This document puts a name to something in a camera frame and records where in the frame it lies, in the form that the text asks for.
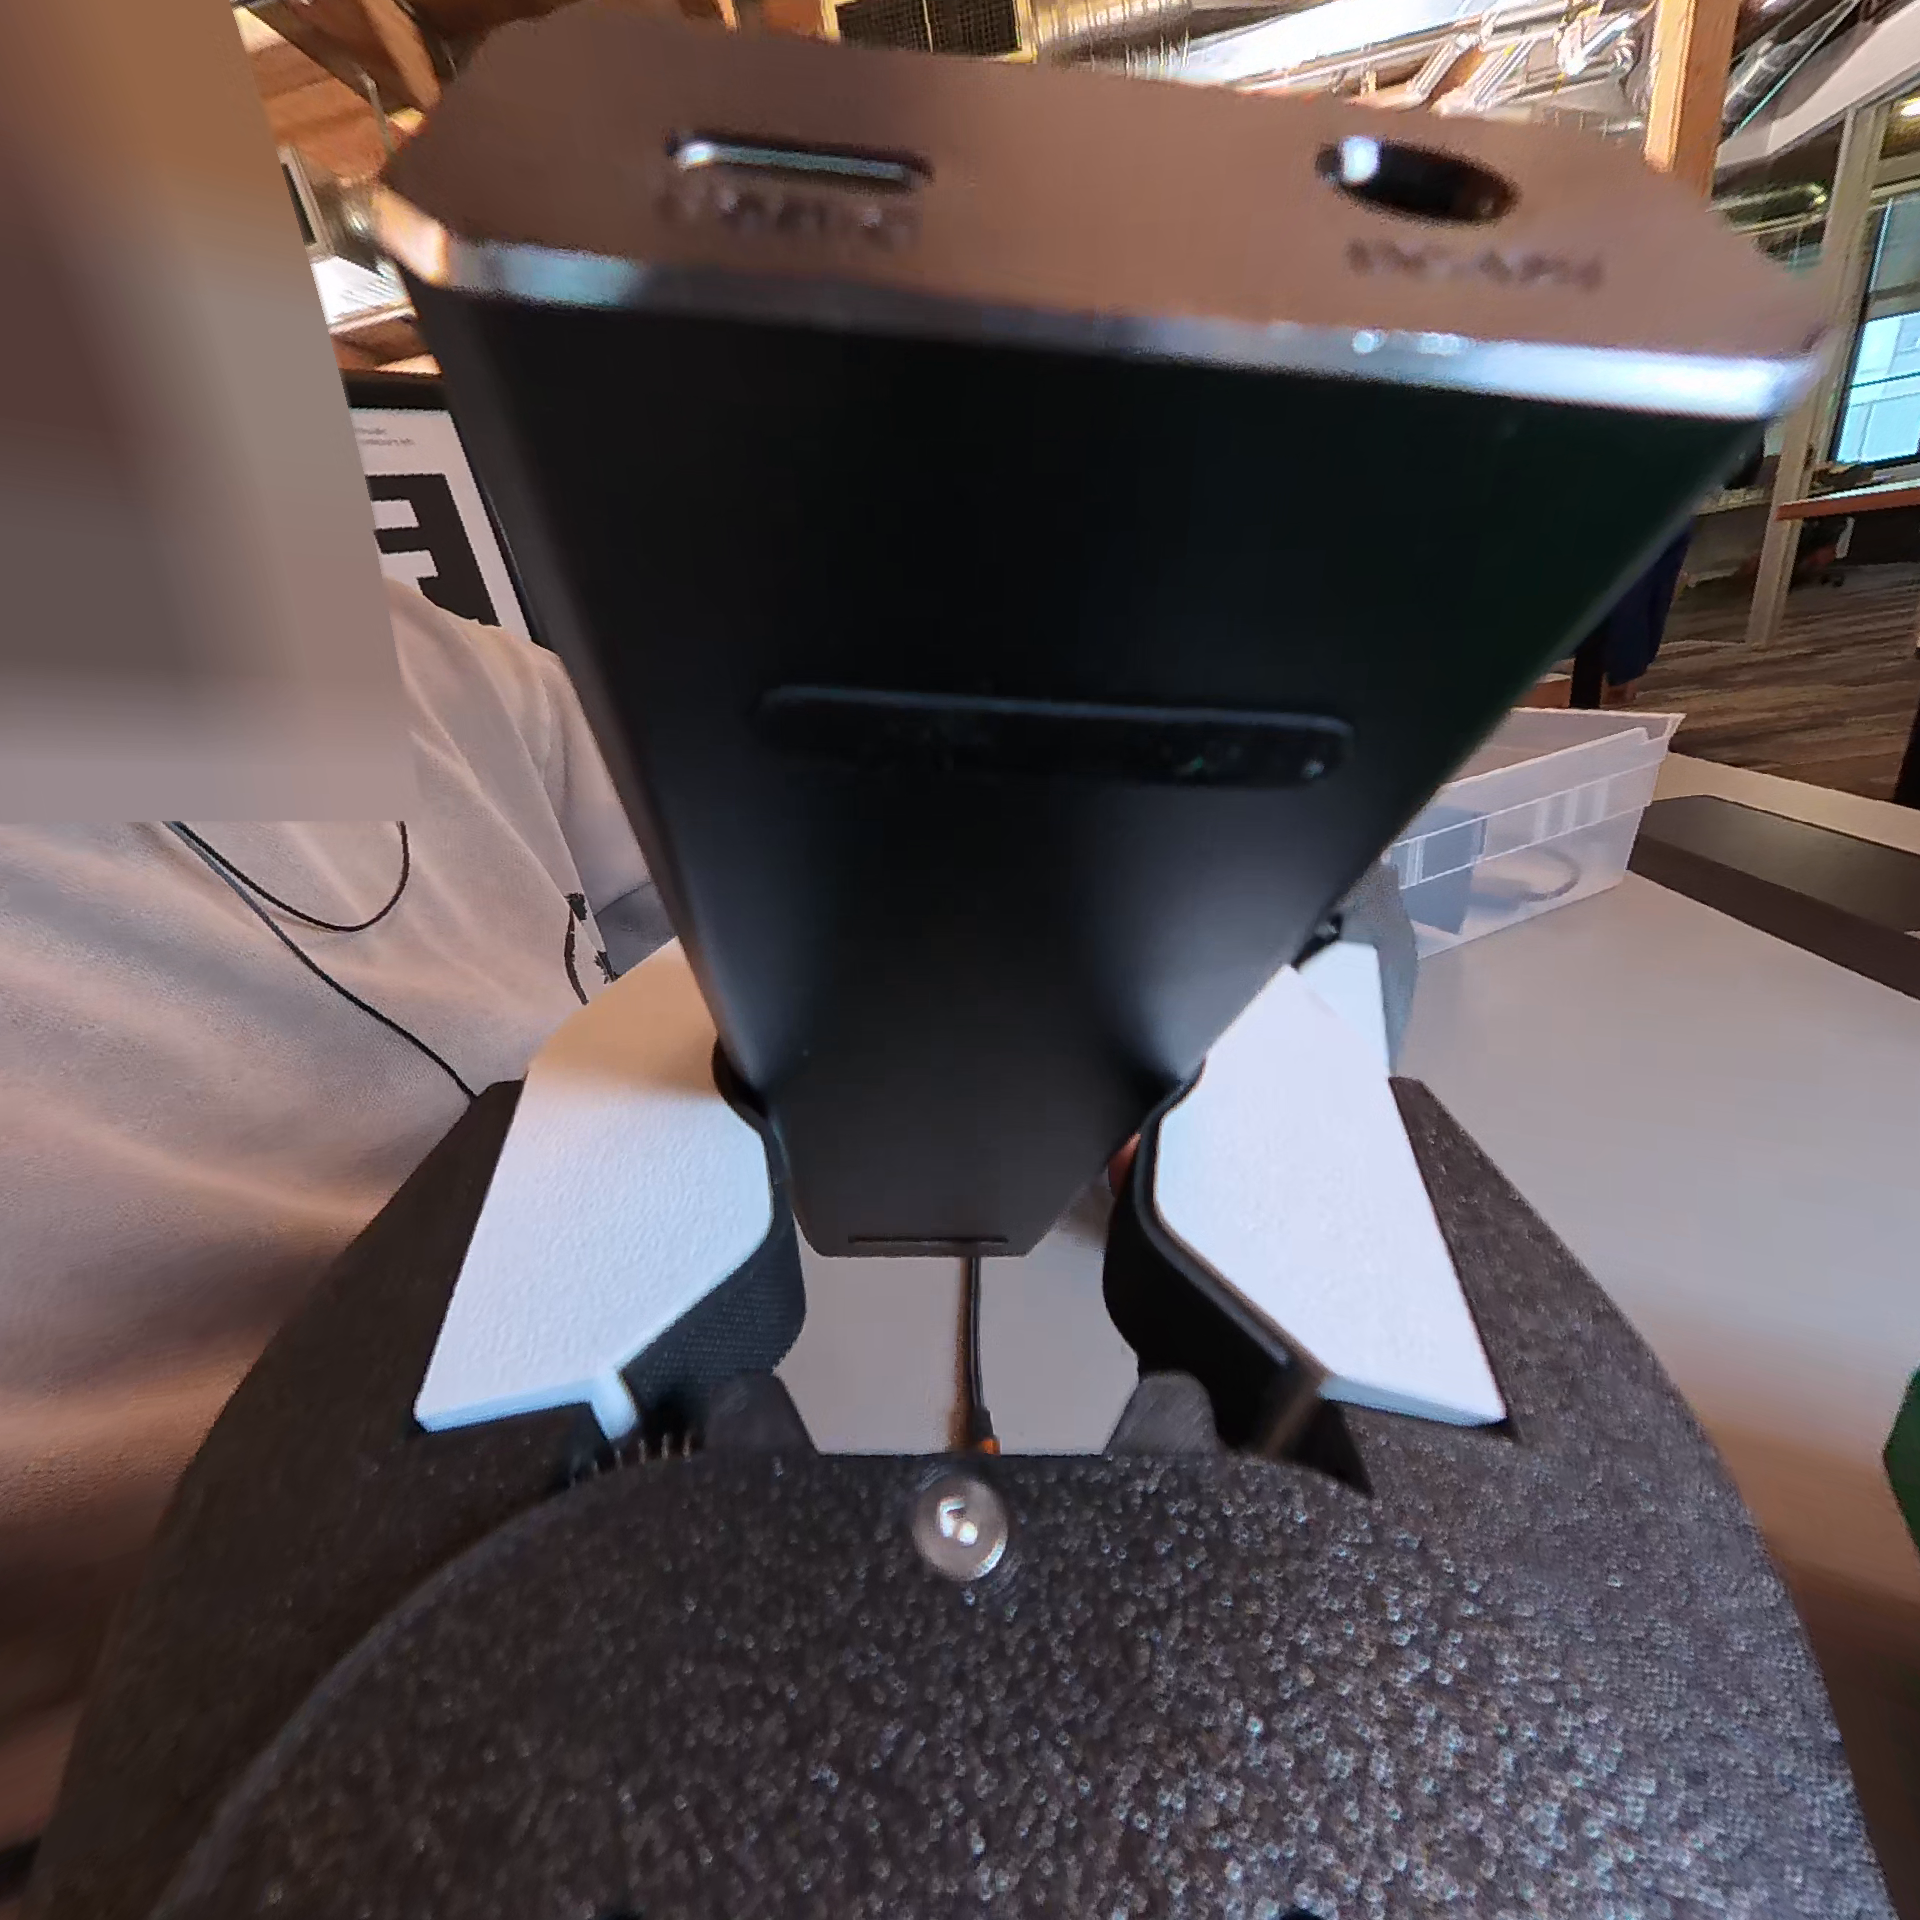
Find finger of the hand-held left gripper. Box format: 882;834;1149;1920
1293;863;1422;1056

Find dark blue garment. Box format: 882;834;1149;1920
1563;526;1700;712

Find thin black earphone wire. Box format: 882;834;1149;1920
165;815;484;1097

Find thin black cable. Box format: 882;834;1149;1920
958;1252;1004;1462

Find wooden post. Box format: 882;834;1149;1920
1642;0;1745;196

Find black-and-white marker board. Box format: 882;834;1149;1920
343;376;538;640

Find black multi-port usb hub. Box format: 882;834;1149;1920
374;0;1833;1259

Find black desk mat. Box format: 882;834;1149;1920
1628;792;1920;995

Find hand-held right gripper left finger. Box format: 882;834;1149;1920
413;950;812;1471

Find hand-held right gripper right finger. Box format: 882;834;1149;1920
1105;968;1508;1471

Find clear plastic storage box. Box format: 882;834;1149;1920
1375;704;1684;962

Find person in white hoodie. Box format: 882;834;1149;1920
0;576;677;1802

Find brown-top desk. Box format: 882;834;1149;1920
1745;479;1920;650

